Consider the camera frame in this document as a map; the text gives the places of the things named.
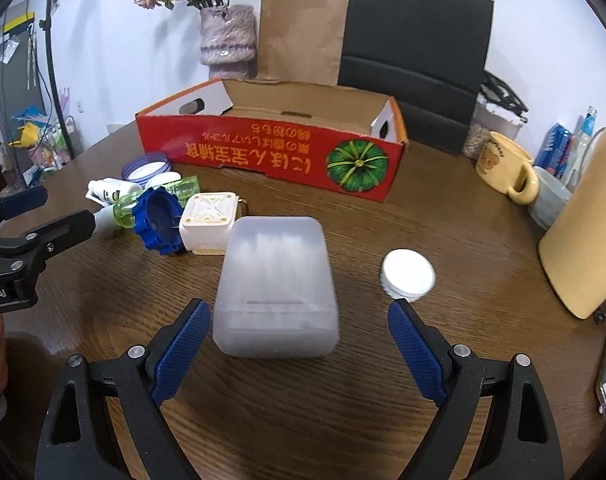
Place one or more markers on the black paper bag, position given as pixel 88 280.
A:
pixel 413 35

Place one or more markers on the yellow bear mug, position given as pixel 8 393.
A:
pixel 498 160

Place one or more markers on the blue gear-shaped knob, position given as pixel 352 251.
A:
pixel 142 210

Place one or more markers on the green translucent bottle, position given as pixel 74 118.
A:
pixel 128 210

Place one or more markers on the blue-rimmed round lid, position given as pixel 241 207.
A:
pixel 145 170

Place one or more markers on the small white bottle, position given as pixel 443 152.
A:
pixel 108 191

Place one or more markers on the clear spray bottle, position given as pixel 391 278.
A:
pixel 585 130

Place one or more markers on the cream thermos jug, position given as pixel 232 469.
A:
pixel 588 220

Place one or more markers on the grey bowl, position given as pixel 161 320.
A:
pixel 548 200

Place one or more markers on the blue drink can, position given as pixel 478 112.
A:
pixel 555 147

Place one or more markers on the clear container with black lid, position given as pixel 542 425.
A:
pixel 498 120

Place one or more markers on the red cardboard box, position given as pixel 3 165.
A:
pixel 263 152

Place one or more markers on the translucent plastic storage box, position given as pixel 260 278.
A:
pixel 275 280

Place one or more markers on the pink textured vase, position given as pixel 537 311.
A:
pixel 228 35

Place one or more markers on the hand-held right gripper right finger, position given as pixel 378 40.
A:
pixel 413 345

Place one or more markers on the black light stand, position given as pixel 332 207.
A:
pixel 49 45

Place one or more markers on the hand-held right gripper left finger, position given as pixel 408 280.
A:
pixel 183 350

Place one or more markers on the white square box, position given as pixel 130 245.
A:
pixel 208 215

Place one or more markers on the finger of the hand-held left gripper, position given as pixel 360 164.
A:
pixel 30 196
pixel 68 227

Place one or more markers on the brown paper bag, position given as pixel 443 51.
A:
pixel 303 35

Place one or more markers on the cluttered shelf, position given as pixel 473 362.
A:
pixel 38 150

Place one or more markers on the small black clip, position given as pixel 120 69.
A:
pixel 599 316

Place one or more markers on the white round lid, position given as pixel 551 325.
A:
pixel 408 272

